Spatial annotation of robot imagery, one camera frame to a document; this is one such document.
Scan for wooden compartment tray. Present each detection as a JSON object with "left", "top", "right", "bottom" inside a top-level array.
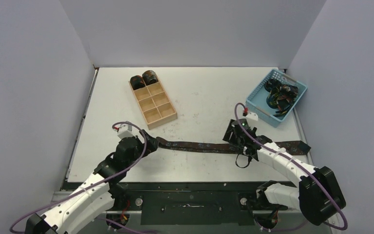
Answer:
[{"left": 132, "top": 81, "right": 178, "bottom": 130}]

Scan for blue plastic basket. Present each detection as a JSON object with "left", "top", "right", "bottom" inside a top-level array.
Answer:
[{"left": 245, "top": 69, "right": 308, "bottom": 127}]

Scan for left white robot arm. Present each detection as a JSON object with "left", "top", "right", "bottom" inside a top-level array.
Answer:
[{"left": 25, "top": 130, "right": 159, "bottom": 234}]

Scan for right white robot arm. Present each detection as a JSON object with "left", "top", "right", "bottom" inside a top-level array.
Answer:
[{"left": 223, "top": 118, "right": 346, "bottom": 226}]

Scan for colourful ties pile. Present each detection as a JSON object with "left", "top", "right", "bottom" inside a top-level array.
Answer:
[{"left": 264, "top": 78, "right": 299, "bottom": 117}]

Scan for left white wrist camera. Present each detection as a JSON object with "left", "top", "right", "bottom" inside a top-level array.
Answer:
[{"left": 117, "top": 124, "right": 134, "bottom": 139}]

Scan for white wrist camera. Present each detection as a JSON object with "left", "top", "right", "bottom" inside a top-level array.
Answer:
[
  {"left": 243, "top": 108, "right": 259, "bottom": 121},
  {"left": 117, "top": 124, "right": 134, "bottom": 139}
]

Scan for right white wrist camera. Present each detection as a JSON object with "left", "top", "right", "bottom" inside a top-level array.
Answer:
[{"left": 243, "top": 108, "right": 259, "bottom": 121}]

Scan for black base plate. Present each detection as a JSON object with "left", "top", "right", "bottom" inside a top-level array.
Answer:
[{"left": 87, "top": 181, "right": 291, "bottom": 227}]

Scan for aluminium frame rail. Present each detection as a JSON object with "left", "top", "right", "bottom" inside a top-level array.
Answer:
[{"left": 279, "top": 68, "right": 315, "bottom": 169}]

